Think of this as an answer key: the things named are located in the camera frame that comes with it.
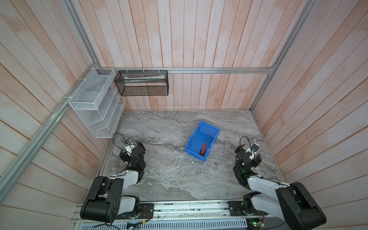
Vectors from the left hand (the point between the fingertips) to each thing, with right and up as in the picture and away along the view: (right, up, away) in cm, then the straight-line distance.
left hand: (132, 147), depth 88 cm
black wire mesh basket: (+2, +45, +16) cm, 48 cm away
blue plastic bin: (+44, +4, +15) cm, 47 cm away
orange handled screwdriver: (+46, -3, +9) cm, 47 cm away
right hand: (+74, -1, -3) cm, 74 cm away
